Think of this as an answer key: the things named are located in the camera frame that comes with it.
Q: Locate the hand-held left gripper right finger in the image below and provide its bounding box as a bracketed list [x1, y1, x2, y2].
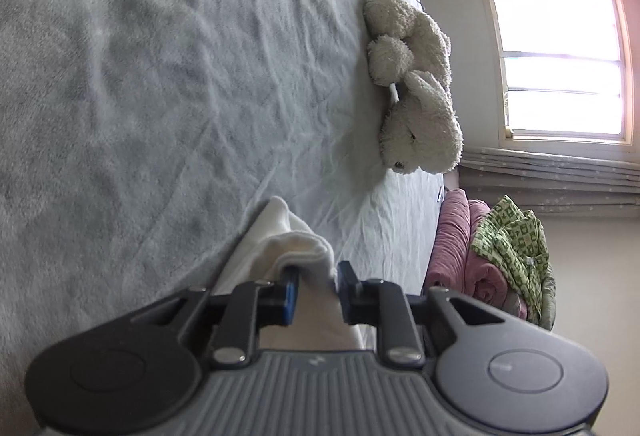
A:
[336, 261, 521, 367]

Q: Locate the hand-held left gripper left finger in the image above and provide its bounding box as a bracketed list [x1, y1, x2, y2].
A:
[132, 266, 301, 367]

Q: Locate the white long-sleeve shirt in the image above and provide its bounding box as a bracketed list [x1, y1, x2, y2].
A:
[212, 197, 363, 354]

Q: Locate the purple folded quilt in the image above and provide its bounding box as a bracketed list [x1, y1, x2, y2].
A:
[422, 188, 528, 321]

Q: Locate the green patterned blanket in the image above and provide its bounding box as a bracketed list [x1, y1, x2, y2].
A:
[470, 195, 551, 327]

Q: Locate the white plush dog toy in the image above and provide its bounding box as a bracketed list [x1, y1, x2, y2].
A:
[363, 0, 464, 175]

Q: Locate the grey quilt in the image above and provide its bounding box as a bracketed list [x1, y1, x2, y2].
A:
[537, 261, 557, 332]

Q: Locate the grey bed sheet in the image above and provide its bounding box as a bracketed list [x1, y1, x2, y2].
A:
[0, 0, 458, 417]

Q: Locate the bright window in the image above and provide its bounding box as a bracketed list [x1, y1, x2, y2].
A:
[482, 0, 631, 147]

